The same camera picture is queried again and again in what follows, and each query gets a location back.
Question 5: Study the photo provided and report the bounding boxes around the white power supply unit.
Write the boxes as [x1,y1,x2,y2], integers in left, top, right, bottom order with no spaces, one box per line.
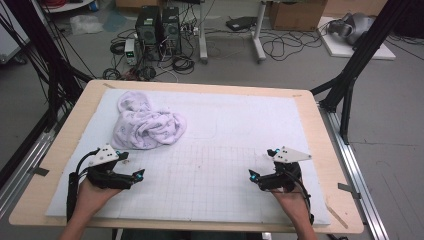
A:
[124,38,139,67]

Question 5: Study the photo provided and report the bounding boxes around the brown cardboard box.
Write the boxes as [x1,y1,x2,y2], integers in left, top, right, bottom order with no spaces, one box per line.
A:
[268,0,329,33]

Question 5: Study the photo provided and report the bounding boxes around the aluminium rail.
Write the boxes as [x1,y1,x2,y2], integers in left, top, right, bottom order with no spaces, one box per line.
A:
[0,109,68,221]
[318,103,391,240]

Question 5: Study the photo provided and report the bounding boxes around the white floor board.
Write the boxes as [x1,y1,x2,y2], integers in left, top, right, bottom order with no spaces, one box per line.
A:
[317,16,397,61]

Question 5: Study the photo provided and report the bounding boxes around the clear plastic bag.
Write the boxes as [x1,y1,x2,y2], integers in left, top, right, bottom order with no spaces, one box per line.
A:
[69,13,105,36]

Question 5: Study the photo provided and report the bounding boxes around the tangled black floor cables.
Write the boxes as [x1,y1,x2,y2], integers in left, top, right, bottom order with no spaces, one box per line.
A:
[259,29,325,63]

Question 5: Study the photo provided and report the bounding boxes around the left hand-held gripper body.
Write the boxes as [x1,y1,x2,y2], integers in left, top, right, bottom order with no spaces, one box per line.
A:
[85,143,134,191]

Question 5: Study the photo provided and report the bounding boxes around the white desk leg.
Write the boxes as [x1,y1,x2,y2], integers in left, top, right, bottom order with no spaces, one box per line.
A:
[252,0,268,64]
[198,0,210,65]

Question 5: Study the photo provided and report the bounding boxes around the grey headset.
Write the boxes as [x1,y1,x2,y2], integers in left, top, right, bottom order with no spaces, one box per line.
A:
[327,12,376,46]

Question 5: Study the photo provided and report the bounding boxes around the thin wooden stick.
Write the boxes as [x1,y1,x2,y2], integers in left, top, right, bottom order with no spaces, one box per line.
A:
[324,196,350,230]

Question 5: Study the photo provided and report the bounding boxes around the light purple patterned towel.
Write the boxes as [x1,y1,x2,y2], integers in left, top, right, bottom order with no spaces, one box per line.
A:
[110,90,188,151]

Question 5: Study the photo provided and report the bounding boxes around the wide black computer tower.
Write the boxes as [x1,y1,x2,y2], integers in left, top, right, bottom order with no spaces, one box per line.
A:
[134,5,163,62]

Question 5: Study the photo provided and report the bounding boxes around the grey metal bracket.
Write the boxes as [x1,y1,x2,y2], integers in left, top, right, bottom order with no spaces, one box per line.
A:
[337,182,363,200]

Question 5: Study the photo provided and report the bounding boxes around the black metal frame stand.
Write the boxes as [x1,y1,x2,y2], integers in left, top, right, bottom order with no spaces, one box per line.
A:
[309,0,415,146]
[0,0,95,134]

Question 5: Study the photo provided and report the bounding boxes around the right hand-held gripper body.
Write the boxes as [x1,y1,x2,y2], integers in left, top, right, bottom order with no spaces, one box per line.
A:
[258,145,313,194]

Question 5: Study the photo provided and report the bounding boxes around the coiled black cable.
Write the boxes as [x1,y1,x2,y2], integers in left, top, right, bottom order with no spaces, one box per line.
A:
[171,54,196,76]

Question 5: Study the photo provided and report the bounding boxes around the flat black laptop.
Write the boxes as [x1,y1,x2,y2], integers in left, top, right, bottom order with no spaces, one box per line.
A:
[225,15,258,32]

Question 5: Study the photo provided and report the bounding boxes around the person's right hand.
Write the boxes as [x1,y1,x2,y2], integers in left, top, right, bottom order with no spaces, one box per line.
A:
[269,186,312,219]

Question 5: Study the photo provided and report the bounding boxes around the narrow black computer tower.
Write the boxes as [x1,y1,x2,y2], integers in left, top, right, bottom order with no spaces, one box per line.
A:
[161,6,183,56]

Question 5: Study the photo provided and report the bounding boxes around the person's left hand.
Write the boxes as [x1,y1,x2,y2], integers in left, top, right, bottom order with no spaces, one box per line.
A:
[71,178,123,218]

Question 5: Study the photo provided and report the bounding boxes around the white foam mat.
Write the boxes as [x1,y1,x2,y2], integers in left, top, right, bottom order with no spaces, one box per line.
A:
[44,88,332,226]

